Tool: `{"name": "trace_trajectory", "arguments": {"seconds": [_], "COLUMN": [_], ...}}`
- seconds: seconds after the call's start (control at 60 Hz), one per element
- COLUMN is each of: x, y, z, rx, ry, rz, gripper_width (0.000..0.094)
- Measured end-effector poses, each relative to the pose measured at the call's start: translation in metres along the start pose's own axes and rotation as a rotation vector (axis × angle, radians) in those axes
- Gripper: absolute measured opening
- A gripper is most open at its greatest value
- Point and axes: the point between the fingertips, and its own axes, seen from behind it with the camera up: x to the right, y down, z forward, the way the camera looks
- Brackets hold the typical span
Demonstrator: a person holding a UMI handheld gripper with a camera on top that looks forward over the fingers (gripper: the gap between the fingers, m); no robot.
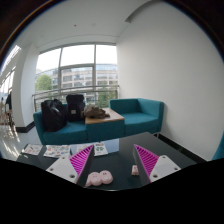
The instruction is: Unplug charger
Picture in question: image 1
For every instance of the black plastic bag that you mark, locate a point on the black plastic bag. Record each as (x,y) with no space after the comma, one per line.
(53,115)

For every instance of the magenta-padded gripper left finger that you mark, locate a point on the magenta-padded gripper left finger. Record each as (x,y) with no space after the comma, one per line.
(63,168)

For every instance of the black backpack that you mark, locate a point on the black backpack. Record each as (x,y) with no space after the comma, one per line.
(75,106)

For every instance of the teal chair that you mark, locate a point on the teal chair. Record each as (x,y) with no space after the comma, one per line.
(219,150)

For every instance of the pink charger block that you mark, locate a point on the pink charger block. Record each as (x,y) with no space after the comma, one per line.
(134,170)

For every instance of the wooden sofa table top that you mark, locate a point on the wooden sofa table top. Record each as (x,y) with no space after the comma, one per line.
(111,116)

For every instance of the person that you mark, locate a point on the person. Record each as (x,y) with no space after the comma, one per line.
(8,100)

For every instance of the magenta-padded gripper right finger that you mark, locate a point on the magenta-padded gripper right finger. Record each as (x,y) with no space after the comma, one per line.
(163,166)

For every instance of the brown crumpled jacket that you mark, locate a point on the brown crumpled jacket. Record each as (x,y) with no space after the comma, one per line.
(95,111)

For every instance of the metal window railing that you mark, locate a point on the metal window railing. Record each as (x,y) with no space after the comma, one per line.
(76,90)

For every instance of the teal modular sofa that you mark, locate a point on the teal modular sofa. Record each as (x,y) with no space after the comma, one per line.
(140,118)

